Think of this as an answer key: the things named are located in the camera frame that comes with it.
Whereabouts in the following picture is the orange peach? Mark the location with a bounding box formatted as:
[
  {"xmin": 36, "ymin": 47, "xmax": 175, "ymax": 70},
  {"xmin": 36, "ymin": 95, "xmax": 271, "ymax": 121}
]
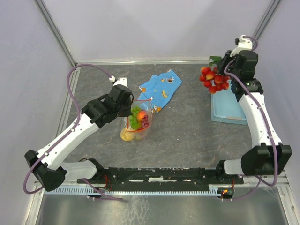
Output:
[{"xmin": 137, "ymin": 110, "xmax": 147, "ymax": 121}]

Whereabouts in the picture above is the green grapes bunch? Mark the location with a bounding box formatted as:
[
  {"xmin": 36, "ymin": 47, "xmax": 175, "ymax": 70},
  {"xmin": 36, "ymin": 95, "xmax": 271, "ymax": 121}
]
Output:
[{"xmin": 129, "ymin": 106, "xmax": 141, "ymax": 130}]

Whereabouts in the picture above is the red berry cluster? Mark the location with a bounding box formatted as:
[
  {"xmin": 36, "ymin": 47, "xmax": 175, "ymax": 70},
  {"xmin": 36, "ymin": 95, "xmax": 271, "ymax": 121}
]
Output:
[{"xmin": 199, "ymin": 56, "xmax": 230, "ymax": 94}]

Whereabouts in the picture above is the clear zip bag orange zipper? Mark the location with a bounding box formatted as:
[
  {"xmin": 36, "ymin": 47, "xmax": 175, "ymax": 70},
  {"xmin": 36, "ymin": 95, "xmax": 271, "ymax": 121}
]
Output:
[{"xmin": 120, "ymin": 99, "xmax": 152, "ymax": 142}]

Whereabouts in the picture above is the purple grapes bunch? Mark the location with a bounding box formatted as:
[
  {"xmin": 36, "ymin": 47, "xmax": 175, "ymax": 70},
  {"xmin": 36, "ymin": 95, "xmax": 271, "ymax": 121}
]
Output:
[{"xmin": 138, "ymin": 115, "xmax": 149, "ymax": 130}]

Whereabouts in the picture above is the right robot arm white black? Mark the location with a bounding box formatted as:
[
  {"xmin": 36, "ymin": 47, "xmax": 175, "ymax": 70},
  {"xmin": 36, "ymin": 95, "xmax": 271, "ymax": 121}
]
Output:
[{"xmin": 215, "ymin": 50, "xmax": 292, "ymax": 187}]

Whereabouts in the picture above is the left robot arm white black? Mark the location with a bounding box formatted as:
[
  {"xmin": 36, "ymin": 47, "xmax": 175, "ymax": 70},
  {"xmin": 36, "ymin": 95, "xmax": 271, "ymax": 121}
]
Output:
[{"xmin": 24, "ymin": 79, "xmax": 133, "ymax": 191}]

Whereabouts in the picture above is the blue cartoon print cloth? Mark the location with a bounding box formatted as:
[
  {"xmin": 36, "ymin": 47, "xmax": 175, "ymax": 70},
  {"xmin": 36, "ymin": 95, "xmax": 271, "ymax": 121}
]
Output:
[{"xmin": 138, "ymin": 69, "xmax": 182, "ymax": 114}]

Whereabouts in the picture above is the blue plastic basket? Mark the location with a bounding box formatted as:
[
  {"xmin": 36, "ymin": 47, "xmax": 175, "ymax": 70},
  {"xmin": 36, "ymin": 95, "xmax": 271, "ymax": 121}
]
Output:
[{"xmin": 211, "ymin": 80, "xmax": 247, "ymax": 125}]

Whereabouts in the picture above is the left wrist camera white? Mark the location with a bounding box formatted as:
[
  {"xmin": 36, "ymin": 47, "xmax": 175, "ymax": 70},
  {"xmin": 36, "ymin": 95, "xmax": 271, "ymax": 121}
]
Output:
[{"xmin": 109, "ymin": 75, "xmax": 128, "ymax": 87}]

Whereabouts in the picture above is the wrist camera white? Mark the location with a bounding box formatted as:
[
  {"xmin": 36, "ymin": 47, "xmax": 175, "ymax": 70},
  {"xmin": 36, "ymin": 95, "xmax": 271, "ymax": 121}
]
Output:
[
  {"xmin": 109, "ymin": 75, "xmax": 128, "ymax": 87},
  {"xmin": 230, "ymin": 35, "xmax": 254, "ymax": 57}
]

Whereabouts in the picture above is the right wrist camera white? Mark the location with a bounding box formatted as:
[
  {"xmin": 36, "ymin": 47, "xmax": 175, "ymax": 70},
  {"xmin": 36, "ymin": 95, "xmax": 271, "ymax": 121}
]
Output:
[{"xmin": 230, "ymin": 35, "xmax": 254, "ymax": 57}]

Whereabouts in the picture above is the aluminium frame rail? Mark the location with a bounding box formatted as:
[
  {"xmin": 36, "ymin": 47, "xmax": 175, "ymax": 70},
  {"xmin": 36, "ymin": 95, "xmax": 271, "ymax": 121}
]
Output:
[{"xmin": 77, "ymin": 56, "xmax": 213, "ymax": 66}]

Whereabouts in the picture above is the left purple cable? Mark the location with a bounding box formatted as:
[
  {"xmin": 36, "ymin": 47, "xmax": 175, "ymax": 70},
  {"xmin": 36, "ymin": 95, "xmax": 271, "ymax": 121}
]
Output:
[{"xmin": 23, "ymin": 63, "xmax": 115, "ymax": 195}]

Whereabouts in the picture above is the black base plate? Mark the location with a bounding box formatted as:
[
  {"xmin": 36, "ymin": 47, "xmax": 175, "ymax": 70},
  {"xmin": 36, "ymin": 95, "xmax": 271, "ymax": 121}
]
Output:
[{"xmin": 87, "ymin": 167, "xmax": 244, "ymax": 191}]

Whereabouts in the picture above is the light blue cable duct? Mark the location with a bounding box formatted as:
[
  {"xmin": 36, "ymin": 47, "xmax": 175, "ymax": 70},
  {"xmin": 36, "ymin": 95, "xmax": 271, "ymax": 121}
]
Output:
[{"xmin": 45, "ymin": 185, "xmax": 221, "ymax": 197}]

